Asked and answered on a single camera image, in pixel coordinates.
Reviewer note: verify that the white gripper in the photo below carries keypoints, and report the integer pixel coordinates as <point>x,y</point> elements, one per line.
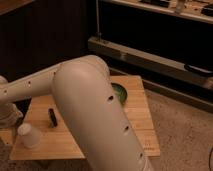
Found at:
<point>9,115</point>

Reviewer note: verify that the white ceramic cup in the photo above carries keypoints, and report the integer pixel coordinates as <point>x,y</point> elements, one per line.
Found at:
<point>30,136</point>

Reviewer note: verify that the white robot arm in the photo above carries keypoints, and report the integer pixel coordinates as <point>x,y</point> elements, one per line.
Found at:
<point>82,91</point>

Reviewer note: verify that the black eraser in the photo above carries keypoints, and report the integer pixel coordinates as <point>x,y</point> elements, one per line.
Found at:
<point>52,117</point>

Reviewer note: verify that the wooden board table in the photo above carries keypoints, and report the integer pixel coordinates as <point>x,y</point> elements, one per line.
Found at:
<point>58,143</point>

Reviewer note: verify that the green bowl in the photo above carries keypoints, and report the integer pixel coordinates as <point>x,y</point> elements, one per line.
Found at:
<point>121,92</point>

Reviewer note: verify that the thin metal pole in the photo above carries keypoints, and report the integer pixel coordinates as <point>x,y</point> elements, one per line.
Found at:
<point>98,34</point>

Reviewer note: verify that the grey metal shelf rail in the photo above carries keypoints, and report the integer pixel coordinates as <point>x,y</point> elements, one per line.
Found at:
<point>149,61</point>

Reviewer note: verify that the black handle on shelf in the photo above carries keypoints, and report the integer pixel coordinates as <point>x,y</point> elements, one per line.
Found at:
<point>198,71</point>

